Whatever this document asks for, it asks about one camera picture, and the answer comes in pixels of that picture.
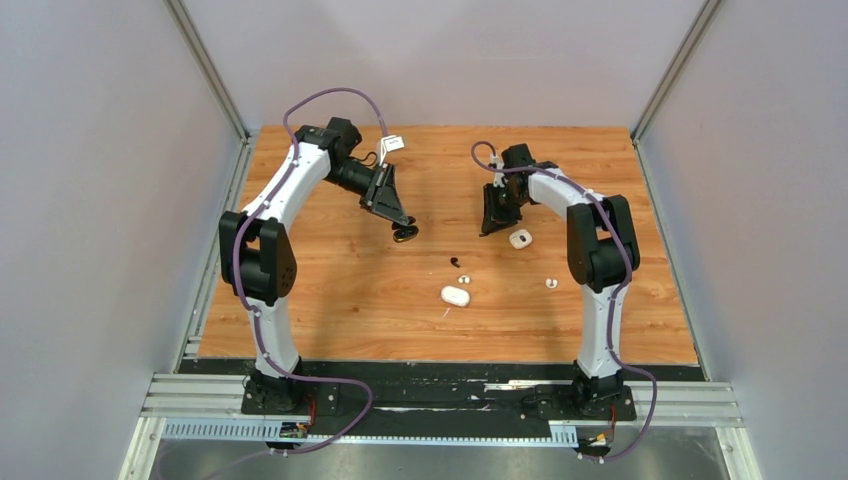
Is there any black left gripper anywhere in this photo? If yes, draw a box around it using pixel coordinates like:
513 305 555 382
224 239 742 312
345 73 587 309
323 160 408 226

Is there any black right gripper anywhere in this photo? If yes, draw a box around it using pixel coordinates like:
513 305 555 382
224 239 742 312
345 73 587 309
483 182 528 233

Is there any black glossy charging case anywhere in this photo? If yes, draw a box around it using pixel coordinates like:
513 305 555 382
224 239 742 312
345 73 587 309
392 225 419 243

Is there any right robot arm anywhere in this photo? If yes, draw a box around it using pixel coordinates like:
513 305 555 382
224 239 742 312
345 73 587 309
478 144 640 418

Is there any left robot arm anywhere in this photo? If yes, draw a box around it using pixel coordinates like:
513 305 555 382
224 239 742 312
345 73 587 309
218 117 418 413

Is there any white oval charging case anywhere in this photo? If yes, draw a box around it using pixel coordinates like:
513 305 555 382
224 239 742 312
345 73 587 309
440 285 471 308

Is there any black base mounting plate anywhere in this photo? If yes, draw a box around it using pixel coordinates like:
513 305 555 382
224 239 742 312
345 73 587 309
178 358 703 440

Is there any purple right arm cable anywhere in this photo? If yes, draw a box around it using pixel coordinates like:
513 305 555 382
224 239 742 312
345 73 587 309
470 140 658 464

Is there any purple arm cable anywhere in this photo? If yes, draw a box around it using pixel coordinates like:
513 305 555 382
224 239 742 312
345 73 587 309
231 87 392 457
470 140 658 464

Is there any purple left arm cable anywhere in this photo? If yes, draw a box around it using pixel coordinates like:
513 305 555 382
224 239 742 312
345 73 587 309
231 87 392 457

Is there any aluminium frame rail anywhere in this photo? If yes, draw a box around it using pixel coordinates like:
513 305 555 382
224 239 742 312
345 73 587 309
120 374 761 479

